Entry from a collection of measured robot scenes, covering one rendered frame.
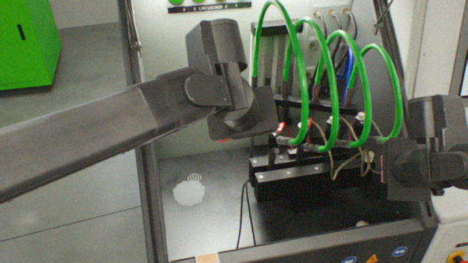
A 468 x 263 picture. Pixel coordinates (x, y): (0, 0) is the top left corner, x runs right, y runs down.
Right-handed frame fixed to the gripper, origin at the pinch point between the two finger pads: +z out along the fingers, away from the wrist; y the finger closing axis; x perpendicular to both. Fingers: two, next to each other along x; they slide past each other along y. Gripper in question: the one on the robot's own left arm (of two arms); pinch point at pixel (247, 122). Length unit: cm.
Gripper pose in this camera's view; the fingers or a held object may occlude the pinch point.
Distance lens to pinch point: 65.6
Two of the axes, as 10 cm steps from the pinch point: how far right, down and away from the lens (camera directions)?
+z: 1.5, 1.3, 9.8
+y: -9.7, 1.8, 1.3
